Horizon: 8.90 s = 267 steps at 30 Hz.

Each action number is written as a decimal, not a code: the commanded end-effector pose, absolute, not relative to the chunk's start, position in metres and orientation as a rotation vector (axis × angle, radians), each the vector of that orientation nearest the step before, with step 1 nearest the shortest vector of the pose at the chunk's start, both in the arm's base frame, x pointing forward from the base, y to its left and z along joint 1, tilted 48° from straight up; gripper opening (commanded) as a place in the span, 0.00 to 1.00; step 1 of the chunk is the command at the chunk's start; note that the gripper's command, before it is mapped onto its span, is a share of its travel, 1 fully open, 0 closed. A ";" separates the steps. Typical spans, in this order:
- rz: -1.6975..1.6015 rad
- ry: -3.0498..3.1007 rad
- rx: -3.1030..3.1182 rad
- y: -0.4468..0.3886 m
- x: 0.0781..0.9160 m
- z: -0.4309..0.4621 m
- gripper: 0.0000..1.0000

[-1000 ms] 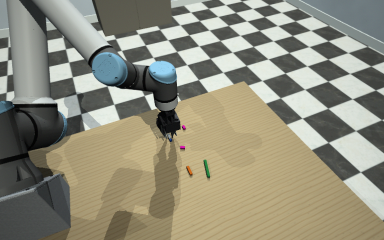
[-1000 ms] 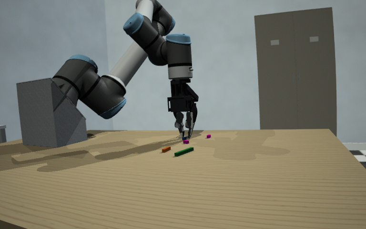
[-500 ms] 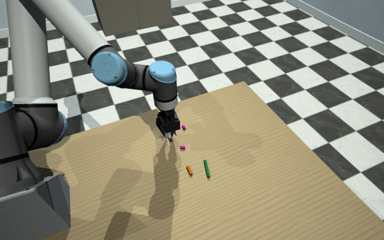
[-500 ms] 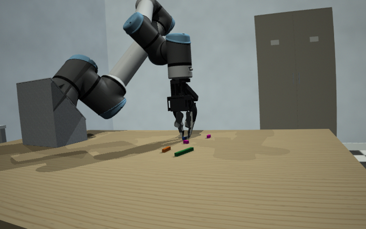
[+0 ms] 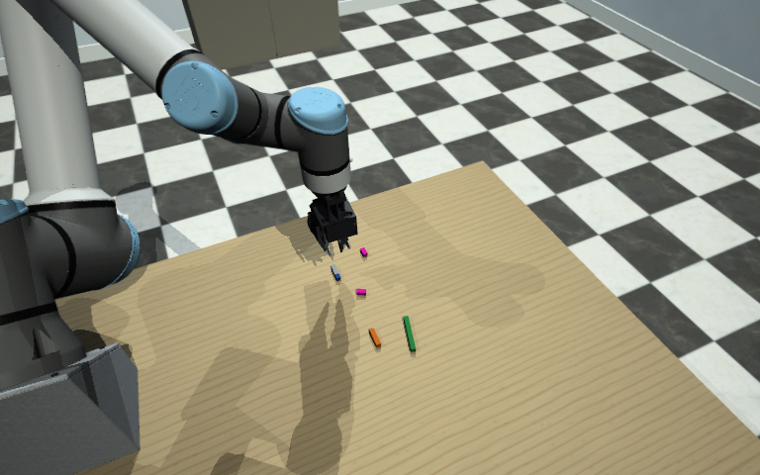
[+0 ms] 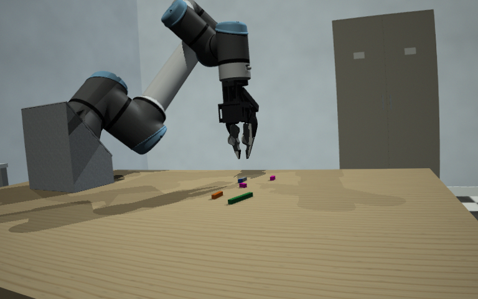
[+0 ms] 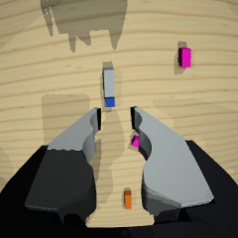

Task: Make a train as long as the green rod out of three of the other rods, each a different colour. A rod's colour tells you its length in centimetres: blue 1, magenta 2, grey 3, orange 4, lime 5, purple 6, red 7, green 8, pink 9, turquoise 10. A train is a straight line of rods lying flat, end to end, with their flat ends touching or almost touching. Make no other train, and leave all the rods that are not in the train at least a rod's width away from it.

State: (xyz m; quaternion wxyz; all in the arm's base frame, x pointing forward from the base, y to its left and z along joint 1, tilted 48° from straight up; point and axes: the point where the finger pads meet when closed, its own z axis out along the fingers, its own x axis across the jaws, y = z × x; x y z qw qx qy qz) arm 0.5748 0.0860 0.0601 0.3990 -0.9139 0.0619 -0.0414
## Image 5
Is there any orange rod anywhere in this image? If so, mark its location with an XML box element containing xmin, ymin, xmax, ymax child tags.
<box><xmin>369</xmin><ymin>328</ymin><xmax>381</xmax><ymax>347</ymax></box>

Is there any green rod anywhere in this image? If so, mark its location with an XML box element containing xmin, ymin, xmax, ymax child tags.
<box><xmin>404</xmin><ymin>316</ymin><xmax>416</xmax><ymax>352</ymax></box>

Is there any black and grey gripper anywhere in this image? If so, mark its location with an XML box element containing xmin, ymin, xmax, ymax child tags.
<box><xmin>308</xmin><ymin>186</ymin><xmax>358</xmax><ymax>256</ymax></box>

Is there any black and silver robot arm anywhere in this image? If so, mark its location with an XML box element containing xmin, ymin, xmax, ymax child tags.
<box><xmin>0</xmin><ymin>0</ymin><xmax>353</xmax><ymax>390</ymax></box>

